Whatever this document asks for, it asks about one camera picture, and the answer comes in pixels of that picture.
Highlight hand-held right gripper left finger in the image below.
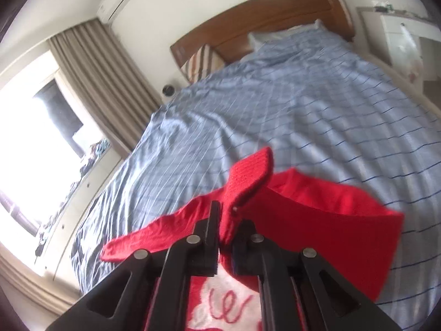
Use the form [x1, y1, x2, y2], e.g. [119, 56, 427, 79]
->
[48, 201, 221, 331]

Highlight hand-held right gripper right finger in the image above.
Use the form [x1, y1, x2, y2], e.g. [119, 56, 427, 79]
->
[232, 219, 404, 331]

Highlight red knit sweater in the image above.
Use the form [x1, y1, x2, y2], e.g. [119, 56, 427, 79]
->
[100, 146, 404, 331]

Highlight white window cabinet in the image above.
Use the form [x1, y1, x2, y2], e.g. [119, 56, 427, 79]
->
[45, 152, 132, 293]

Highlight blue plaid duvet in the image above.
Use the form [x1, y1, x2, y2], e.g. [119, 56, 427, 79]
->
[71, 28, 441, 331]

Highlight windowsill clutter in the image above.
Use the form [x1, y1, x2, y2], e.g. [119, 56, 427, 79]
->
[34, 138, 112, 259]

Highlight beige curtain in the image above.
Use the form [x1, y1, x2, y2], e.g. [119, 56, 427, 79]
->
[48, 19, 162, 154]
[0, 245, 83, 318]

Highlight striped pillow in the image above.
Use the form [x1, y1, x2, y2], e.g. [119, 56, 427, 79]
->
[182, 44, 224, 84]

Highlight white pillow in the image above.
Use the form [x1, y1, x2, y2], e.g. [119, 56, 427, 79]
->
[248, 19, 326, 55]

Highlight window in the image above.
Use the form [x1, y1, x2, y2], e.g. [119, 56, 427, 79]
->
[0, 50, 104, 238]

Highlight wooden headboard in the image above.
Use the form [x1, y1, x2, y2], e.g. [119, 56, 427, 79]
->
[170, 0, 355, 83]

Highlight white plastic bag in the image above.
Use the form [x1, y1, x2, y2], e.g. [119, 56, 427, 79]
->
[400, 24, 426, 83]

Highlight white desk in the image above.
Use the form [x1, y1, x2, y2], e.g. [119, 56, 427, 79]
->
[356, 5, 441, 90]

